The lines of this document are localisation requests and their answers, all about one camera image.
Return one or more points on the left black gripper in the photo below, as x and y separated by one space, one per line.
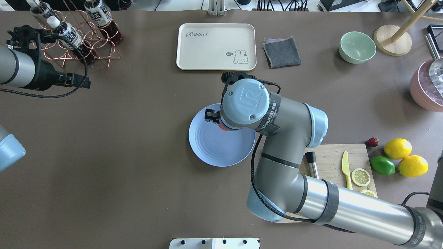
46 74

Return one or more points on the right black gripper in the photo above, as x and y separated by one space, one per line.
210 116

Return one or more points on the orange mandarin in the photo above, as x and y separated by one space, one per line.
223 128

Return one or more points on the blue plate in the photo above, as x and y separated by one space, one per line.
217 147

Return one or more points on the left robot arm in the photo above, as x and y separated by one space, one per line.
11 149

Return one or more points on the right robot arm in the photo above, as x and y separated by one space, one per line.
278 187

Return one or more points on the cream rabbit tray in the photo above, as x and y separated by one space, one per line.
216 47

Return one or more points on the tea bottle bottom left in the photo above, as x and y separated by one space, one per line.
71 40

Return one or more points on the tea bottle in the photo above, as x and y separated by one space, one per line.
41 11
71 40
102 18

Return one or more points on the grey folded cloth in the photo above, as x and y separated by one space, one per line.
281 52

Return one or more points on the tea bottle bottom right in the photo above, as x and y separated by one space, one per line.
102 18

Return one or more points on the tea bottle top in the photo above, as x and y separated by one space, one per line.
41 11

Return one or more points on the steel muddler black tip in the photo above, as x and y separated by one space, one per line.
312 164

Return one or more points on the wooden cutting board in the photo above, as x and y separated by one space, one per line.
329 163

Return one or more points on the green bowl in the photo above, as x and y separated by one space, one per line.
356 47

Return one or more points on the yellow plastic knife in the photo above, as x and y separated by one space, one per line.
346 170

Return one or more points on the red strawberry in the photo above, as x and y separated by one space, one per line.
372 142

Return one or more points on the lemon slice lower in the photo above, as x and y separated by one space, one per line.
360 177

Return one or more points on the wooden cup stand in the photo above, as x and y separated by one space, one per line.
394 40

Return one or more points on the green lime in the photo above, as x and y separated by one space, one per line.
383 165

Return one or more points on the lemon half upper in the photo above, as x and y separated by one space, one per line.
368 192

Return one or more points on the whole yellow lemon upper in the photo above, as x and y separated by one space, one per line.
398 148

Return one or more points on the whole yellow lemon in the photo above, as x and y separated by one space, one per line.
413 166
398 148

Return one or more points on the pink bowl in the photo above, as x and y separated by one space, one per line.
423 90

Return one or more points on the whole yellow lemon lower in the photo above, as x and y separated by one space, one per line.
413 166

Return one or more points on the steel ice scoop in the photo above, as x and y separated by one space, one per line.
436 68

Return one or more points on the dark glass tray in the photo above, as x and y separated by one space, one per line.
436 31

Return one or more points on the copper wire bottle rack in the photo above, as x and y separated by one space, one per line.
104 49

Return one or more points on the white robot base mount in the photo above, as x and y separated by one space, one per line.
215 243

